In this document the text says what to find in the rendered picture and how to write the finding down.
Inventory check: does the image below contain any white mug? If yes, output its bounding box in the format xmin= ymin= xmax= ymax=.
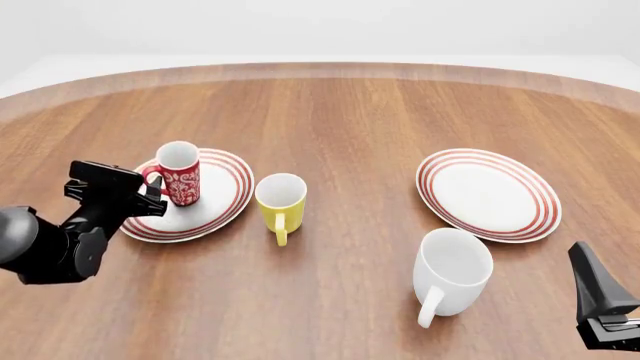
xmin=412 ymin=227 xmax=495 ymax=330

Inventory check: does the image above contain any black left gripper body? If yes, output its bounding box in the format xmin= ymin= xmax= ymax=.
xmin=63 ymin=178 xmax=169 ymax=219

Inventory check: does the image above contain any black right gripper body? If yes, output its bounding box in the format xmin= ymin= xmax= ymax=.
xmin=575 ymin=305 xmax=640 ymax=352

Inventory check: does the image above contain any yellow mug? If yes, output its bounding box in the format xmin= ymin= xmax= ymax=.
xmin=254 ymin=172 xmax=308 ymax=248

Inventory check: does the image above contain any red patterned mug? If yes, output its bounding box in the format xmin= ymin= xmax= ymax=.
xmin=141 ymin=141 xmax=202 ymax=207

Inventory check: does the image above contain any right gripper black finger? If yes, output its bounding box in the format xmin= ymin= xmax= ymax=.
xmin=567 ymin=240 xmax=640 ymax=320

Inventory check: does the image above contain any white plate with red rings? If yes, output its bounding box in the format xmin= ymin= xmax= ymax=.
xmin=118 ymin=147 xmax=256 ymax=244
xmin=415 ymin=147 xmax=563 ymax=244

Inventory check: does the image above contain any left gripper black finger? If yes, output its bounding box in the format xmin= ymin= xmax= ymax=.
xmin=147 ymin=174 xmax=166 ymax=201

